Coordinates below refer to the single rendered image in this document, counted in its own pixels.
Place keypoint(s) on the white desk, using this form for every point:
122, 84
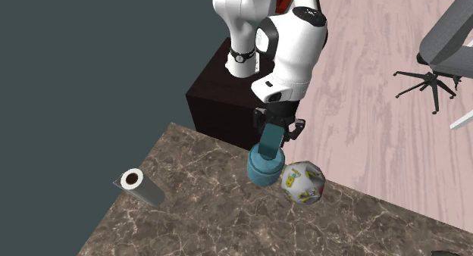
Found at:
463, 121

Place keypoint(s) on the white many-sided die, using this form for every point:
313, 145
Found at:
303, 183

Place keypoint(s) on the dark flat object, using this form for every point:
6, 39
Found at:
445, 253

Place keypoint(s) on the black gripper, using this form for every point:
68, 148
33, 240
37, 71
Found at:
282, 109

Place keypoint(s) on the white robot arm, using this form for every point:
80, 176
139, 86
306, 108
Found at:
292, 44

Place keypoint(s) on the grey paper towel roll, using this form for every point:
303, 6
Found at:
146, 190

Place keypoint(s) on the grey office chair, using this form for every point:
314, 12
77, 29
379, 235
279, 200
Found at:
447, 37

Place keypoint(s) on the dark robot stand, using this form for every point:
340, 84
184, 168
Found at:
218, 107

